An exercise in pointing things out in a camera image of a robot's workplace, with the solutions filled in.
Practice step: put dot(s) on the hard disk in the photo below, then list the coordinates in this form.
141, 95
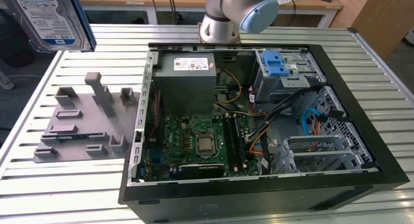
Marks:
51, 20

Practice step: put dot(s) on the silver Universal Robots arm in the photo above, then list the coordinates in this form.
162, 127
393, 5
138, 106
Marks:
219, 27

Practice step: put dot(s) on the grey metal disk bay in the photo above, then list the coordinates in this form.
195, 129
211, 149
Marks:
320, 153

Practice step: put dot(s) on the grey power supply unit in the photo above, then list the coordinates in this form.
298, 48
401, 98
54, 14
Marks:
185, 93

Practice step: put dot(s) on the CPU socket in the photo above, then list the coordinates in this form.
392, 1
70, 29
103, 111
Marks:
207, 133

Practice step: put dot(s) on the green motherboard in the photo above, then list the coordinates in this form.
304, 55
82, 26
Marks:
181, 136

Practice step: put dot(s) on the silver CPU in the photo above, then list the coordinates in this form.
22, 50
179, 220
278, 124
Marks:
206, 145

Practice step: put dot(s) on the RAM stick in slot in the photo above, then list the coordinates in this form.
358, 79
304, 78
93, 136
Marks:
241, 146

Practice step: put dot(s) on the grey metal drive cage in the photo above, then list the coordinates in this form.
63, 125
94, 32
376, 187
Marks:
269, 88

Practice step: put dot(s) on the black graphics card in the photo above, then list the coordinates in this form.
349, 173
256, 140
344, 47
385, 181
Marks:
201, 171

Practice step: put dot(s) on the blue plastic drive latch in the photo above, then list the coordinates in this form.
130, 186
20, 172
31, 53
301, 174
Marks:
273, 64

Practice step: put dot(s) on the grey parts rack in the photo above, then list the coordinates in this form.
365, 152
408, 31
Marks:
87, 122

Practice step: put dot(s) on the black PC case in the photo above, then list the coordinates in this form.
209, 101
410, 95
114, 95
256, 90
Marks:
226, 204

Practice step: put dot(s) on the RAM stick on rack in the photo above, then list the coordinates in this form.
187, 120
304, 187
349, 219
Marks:
73, 137

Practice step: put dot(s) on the wooden desk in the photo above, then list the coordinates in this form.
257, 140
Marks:
146, 3

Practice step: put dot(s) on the black office chair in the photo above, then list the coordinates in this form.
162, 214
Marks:
12, 58

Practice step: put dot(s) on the wooden cabinet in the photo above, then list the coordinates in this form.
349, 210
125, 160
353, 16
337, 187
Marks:
381, 20

